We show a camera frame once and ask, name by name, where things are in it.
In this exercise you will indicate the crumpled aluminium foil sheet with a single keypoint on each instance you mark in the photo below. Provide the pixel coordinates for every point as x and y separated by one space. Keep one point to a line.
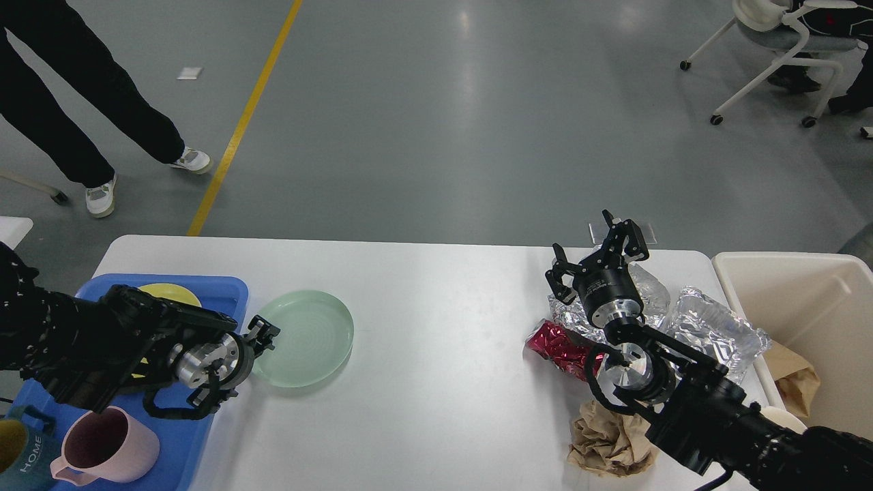
655 297

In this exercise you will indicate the white chair left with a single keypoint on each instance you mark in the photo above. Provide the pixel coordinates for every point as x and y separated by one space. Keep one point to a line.
55 194

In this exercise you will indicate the white chair right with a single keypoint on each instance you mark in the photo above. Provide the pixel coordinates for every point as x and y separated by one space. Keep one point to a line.
796 37

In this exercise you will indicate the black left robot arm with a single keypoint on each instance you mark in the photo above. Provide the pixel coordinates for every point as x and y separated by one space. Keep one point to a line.
85 353

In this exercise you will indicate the white chair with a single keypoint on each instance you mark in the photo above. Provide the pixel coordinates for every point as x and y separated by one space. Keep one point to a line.
55 194
796 37

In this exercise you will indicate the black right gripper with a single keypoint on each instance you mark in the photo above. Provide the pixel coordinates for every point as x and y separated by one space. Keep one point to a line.
603 282

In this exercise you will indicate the light green plate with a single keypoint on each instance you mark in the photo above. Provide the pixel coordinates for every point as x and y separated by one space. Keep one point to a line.
315 338

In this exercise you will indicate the pink mug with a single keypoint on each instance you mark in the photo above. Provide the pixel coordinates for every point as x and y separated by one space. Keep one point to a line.
111 445

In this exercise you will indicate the person in blue jeans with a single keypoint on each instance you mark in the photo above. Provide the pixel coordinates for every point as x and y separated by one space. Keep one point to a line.
860 245

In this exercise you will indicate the blue HOME mug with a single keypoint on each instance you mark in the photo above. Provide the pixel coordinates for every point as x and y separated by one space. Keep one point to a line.
28 447

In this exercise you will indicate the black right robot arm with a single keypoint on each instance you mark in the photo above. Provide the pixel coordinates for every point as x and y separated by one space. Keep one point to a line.
697 416

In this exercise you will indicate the brown paper in bin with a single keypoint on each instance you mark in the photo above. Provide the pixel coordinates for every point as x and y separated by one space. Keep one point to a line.
795 378

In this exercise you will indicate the crumpled brown paper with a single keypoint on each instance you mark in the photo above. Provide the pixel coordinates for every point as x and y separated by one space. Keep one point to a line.
610 444

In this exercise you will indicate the aluminium foil tray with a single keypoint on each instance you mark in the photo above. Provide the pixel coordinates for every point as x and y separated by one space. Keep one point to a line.
712 328

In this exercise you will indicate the small white side table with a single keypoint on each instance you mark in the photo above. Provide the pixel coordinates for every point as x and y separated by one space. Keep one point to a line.
14 229

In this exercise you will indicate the white paper cup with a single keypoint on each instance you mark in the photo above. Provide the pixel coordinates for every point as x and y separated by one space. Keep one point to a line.
784 418

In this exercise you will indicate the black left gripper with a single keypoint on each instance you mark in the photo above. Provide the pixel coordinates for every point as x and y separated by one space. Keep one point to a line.
231 358

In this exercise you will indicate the yellow plate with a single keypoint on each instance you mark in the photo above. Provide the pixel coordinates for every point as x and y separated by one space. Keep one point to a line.
172 292

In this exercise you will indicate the crushed red can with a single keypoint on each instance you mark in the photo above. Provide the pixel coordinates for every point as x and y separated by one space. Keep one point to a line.
567 349

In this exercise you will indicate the beige waste bin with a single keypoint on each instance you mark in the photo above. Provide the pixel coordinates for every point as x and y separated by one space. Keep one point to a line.
819 306

